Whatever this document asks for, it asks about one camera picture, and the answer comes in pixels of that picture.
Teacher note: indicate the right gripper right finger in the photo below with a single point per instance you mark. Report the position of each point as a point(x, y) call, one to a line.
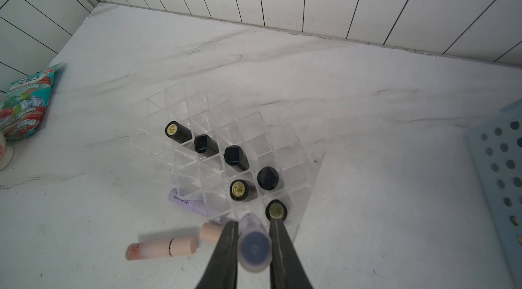
point(286, 270)

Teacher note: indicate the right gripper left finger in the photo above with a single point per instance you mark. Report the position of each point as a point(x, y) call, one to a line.
point(222, 269)

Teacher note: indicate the lilac lip gloss tube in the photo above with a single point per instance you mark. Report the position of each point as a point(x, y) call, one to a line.
point(254, 251)
point(200, 204)

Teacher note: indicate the black lipstick lowest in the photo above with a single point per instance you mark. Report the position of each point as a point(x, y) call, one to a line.
point(243, 190)

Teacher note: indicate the clear acrylic lipstick organizer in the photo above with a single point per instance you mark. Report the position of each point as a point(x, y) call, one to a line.
point(224, 164)

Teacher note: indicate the peach lip gloss tube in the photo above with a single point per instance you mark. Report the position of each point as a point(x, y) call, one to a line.
point(163, 248)

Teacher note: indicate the teal plastic basket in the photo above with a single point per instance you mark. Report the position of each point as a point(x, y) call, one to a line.
point(495, 148)

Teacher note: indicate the orange patterned cup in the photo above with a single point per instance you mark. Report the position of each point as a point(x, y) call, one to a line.
point(6, 152)

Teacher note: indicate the green candy packet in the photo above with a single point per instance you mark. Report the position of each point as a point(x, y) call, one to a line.
point(26, 102)

